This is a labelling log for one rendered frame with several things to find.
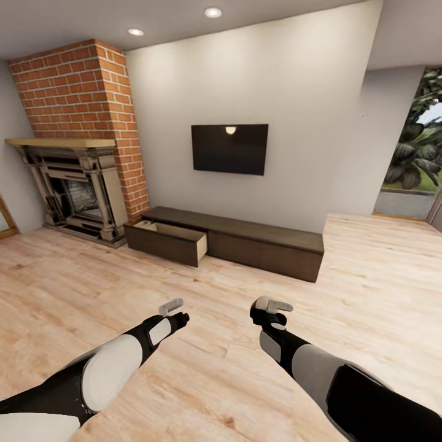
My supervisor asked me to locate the pillar candle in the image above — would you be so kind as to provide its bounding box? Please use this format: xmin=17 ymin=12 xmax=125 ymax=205
xmin=250 ymin=295 xmax=272 ymax=311

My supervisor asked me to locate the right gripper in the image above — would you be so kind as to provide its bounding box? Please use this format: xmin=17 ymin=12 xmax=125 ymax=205
xmin=250 ymin=306 xmax=286 ymax=326

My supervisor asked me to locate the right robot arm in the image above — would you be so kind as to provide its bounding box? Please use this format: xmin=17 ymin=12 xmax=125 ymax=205
xmin=250 ymin=299 xmax=442 ymax=442

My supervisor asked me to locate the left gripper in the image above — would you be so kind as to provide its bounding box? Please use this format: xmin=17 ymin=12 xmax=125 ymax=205
xmin=166 ymin=312 xmax=190 ymax=335

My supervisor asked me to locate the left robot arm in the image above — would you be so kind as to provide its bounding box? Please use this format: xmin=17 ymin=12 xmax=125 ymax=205
xmin=0 ymin=298 xmax=190 ymax=442

